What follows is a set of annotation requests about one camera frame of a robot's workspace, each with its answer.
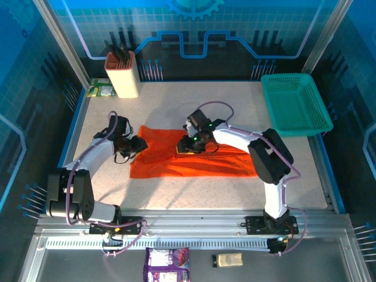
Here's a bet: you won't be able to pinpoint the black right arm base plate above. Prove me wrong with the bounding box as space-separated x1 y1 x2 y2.
245 215 300 236

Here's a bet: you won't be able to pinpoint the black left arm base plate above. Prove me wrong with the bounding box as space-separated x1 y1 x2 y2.
89 216 147 236

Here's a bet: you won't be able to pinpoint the teal plastic basket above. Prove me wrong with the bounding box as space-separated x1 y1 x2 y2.
260 73 334 138

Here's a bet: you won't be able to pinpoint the aluminium corner post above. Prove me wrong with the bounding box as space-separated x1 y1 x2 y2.
301 0 353 74
32 0 90 86

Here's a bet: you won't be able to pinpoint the purple snack bag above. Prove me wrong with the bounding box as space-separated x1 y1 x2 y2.
143 247 192 282

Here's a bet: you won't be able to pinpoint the black utensil handles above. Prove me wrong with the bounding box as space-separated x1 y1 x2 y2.
109 42 132 63

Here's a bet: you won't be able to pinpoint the green and white package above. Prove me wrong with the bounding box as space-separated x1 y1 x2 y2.
85 78 116 98

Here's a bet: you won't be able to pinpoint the small beige box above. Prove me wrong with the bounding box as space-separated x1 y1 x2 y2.
211 252 244 268

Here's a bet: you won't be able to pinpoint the black controller box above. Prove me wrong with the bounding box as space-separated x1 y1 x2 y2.
267 237 291 254

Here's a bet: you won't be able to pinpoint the white slotted cable duct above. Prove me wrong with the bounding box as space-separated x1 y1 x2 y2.
46 237 271 251

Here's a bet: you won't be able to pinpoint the orange t-shirt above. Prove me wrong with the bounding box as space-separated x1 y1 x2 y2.
129 125 259 179

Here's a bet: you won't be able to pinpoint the beige utensil holder block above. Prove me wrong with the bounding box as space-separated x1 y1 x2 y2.
104 50 140 99

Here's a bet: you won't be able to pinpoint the aluminium frame rail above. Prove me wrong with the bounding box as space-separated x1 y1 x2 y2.
33 209 355 237

